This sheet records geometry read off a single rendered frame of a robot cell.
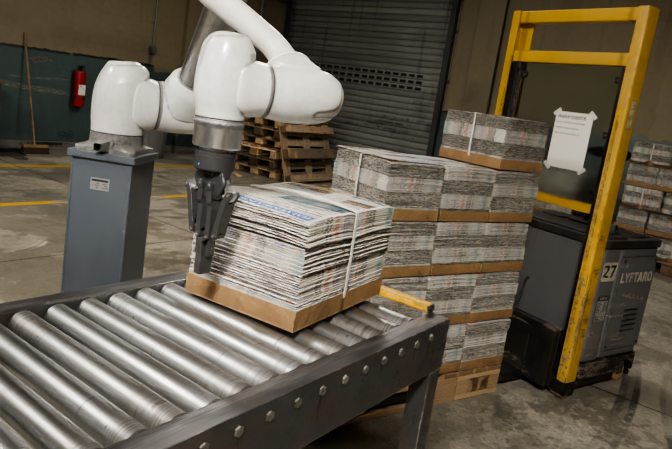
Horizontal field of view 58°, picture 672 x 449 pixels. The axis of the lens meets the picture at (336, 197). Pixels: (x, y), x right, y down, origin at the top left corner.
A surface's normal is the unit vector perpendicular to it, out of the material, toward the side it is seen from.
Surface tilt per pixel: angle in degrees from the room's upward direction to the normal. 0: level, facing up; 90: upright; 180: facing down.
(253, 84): 85
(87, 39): 90
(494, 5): 90
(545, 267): 90
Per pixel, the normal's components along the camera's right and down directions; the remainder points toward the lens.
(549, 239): -0.82, -0.04
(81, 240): -0.06, 0.15
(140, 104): 0.52, 0.19
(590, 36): -0.60, 0.04
